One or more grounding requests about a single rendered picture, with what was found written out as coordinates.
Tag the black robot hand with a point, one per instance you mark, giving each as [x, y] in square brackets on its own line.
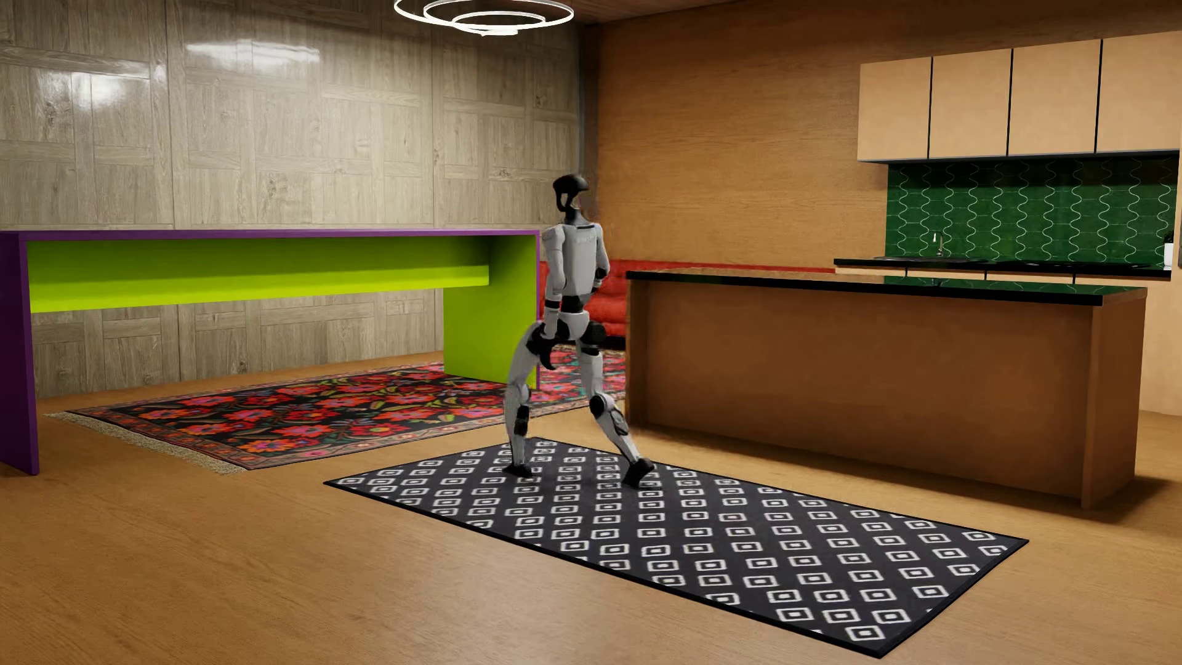
[539, 346]
[591, 345]

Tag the magenta desk with green inside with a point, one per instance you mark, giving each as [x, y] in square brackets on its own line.
[277, 272]

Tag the red sofa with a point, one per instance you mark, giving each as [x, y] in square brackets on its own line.
[614, 300]

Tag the white left robot leg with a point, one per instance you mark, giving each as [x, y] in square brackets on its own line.
[519, 406]

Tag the white robot leg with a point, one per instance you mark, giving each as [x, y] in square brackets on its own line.
[605, 416]
[519, 406]

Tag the white right robot leg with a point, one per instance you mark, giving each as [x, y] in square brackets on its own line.
[605, 416]

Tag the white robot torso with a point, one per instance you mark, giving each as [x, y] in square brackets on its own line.
[582, 259]

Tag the black robot head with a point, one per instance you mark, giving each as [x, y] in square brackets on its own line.
[569, 190]

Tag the black rug with white squares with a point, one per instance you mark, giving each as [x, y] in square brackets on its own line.
[720, 545]

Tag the red floral rug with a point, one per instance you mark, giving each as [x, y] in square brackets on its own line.
[305, 416]

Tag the wooden kitchen island dark top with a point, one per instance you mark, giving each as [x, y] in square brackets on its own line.
[877, 379]

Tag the dark kitchen counter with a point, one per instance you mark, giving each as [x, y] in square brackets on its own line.
[1016, 268]

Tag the green tile backsplash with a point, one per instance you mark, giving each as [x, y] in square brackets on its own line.
[1034, 208]

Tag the beige wall cabinet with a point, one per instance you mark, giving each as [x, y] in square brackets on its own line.
[970, 103]
[1140, 92]
[894, 111]
[1054, 98]

